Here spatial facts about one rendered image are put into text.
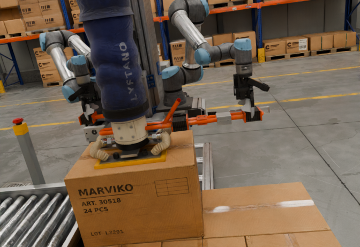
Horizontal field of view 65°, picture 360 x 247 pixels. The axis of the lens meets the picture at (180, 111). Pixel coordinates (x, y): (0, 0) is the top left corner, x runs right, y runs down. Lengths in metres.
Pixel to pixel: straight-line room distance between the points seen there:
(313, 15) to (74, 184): 9.45
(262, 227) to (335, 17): 9.31
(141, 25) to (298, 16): 8.44
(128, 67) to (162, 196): 0.61
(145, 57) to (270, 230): 1.26
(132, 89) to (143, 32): 0.72
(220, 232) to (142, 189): 0.45
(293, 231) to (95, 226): 0.94
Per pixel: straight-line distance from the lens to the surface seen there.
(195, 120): 1.37
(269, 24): 9.87
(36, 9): 9.58
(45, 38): 2.07
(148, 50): 1.93
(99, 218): 1.49
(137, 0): 1.93
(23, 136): 2.28
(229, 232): 1.52
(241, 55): 1.31
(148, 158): 1.35
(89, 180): 1.38
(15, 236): 1.95
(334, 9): 10.42
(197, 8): 1.63
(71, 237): 1.63
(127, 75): 1.27
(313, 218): 1.63
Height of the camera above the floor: 1.57
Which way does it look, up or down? 19 degrees down
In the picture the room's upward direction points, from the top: 8 degrees counter-clockwise
